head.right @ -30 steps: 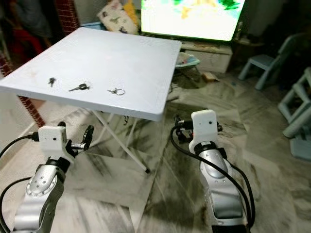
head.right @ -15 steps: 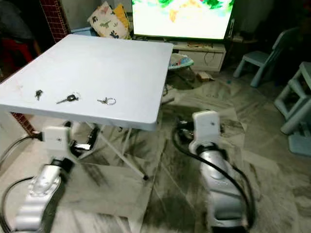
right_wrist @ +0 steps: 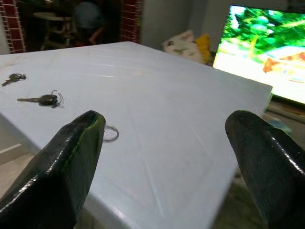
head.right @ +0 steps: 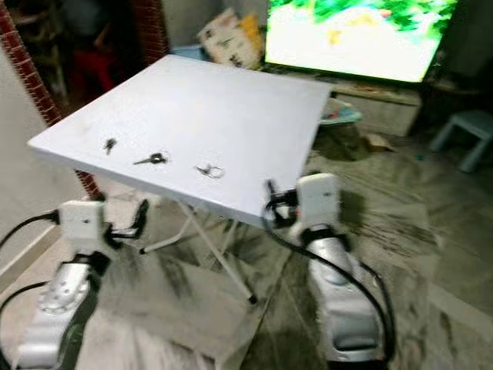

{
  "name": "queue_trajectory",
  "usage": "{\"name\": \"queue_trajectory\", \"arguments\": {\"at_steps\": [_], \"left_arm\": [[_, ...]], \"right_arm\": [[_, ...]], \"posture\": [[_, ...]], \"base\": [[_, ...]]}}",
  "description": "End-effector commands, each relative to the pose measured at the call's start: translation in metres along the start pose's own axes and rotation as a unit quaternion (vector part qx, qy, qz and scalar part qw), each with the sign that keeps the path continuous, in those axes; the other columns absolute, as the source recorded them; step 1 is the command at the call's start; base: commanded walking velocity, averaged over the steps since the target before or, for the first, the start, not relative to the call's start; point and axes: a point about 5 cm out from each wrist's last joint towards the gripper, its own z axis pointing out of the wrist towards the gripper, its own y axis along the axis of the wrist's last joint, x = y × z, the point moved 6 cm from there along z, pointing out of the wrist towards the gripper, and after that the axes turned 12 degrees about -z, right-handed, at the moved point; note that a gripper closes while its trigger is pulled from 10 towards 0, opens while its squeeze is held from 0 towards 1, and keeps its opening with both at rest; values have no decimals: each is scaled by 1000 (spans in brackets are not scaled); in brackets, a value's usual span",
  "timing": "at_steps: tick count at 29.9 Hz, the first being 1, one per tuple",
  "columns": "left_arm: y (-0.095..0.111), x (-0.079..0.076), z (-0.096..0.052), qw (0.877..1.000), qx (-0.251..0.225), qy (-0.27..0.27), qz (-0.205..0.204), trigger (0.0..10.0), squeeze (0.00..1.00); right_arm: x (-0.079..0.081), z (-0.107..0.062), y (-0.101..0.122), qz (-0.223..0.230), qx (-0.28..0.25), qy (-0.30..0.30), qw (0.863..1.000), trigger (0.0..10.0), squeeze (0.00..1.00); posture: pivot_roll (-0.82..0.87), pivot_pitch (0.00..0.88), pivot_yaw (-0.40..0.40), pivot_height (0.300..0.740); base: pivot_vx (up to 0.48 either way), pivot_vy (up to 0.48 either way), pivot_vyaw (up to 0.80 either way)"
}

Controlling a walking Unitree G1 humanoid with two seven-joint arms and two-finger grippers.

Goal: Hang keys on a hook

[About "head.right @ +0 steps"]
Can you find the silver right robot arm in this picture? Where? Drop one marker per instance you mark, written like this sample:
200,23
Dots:
343,301

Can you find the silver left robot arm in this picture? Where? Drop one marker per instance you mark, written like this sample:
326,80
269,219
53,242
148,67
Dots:
58,308

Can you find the key with black head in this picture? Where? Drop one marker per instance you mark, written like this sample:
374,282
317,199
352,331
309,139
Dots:
155,159

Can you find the small dark key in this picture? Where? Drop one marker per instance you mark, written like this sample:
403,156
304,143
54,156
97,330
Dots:
109,144

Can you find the white folding table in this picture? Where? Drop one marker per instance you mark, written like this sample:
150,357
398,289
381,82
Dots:
200,116

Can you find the teal plastic bowl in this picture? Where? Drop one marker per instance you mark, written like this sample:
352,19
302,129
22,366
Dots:
347,114

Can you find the brown cardboard piece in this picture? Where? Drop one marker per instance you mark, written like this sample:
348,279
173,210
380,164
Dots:
379,142

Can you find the low television stand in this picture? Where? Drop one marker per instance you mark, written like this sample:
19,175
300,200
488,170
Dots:
385,108

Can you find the red plastic chair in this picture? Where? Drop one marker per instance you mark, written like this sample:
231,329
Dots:
92,68

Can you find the patterned cardboard box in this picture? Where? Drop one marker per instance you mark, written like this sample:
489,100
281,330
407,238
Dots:
229,38

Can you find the flat screen television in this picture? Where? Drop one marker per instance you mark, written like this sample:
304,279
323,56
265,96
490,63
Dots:
354,38

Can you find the light blue plastic stool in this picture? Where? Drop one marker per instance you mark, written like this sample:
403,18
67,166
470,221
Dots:
470,123

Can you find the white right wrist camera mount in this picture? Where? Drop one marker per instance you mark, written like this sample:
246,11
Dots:
320,196

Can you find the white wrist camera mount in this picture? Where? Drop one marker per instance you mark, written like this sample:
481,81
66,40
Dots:
83,223
320,196

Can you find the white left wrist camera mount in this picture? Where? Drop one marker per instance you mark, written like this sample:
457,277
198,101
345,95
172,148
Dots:
83,223

